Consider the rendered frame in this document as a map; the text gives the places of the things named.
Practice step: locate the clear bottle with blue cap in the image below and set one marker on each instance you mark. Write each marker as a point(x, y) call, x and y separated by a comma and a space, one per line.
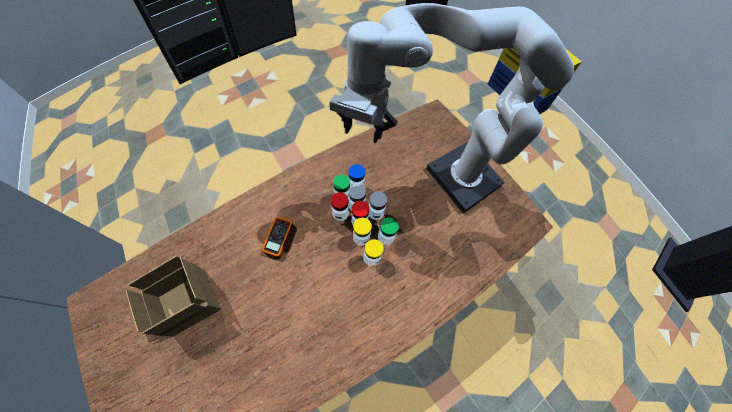
point(357, 175)

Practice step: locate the white bottle with yellow cap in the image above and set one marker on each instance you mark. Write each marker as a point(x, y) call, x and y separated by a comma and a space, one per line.
point(373, 252)
point(361, 229)

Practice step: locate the white bottle with red cap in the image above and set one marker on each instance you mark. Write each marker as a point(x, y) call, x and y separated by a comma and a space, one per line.
point(360, 209)
point(339, 202)

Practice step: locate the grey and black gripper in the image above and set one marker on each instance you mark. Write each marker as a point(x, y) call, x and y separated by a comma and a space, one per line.
point(381, 101)

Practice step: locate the clear bottle with dark grey cap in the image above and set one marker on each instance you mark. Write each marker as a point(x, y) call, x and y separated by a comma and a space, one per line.
point(377, 205)
point(357, 192)

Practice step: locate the green-capped clear bottle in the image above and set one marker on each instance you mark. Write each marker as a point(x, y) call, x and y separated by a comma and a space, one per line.
point(388, 228)
point(341, 184)

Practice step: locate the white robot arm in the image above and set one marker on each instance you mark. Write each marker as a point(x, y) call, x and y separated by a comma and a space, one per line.
point(399, 41)

